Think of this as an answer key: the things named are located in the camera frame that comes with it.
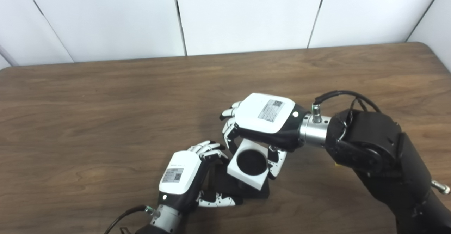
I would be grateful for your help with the black peg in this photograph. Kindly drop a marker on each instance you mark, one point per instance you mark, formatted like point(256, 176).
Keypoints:
point(251, 162)

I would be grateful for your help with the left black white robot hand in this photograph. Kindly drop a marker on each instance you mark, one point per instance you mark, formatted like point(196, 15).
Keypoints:
point(181, 170)

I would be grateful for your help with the white square piece with hole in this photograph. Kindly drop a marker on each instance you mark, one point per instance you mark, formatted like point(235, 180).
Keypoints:
point(246, 179)

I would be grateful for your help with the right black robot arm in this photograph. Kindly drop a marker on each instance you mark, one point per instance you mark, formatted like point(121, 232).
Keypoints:
point(380, 149)

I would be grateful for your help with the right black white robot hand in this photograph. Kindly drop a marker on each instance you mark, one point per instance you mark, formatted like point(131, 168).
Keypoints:
point(262, 116)

